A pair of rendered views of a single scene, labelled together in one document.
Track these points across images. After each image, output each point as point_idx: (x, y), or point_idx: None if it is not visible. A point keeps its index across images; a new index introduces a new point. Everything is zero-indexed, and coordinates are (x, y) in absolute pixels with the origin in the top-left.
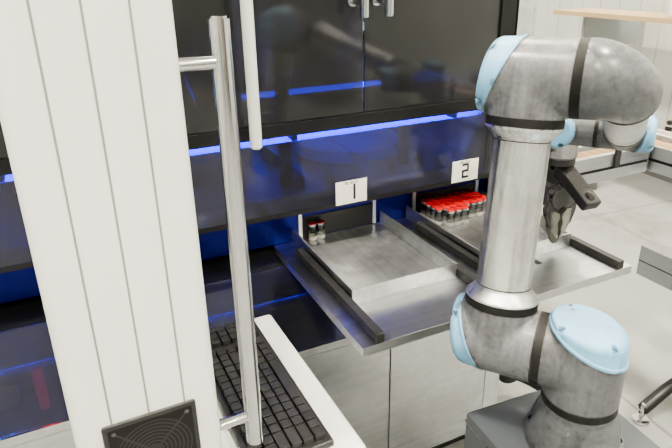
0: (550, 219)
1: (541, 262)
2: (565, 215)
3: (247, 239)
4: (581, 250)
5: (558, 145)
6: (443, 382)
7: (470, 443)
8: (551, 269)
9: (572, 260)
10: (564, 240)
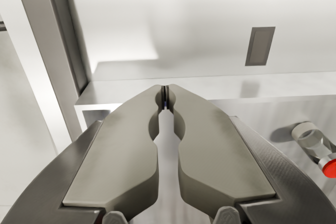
0: (258, 152)
1: (251, 33)
2: (129, 159)
3: None
4: (75, 36)
5: None
6: None
7: None
8: None
9: None
10: (110, 92)
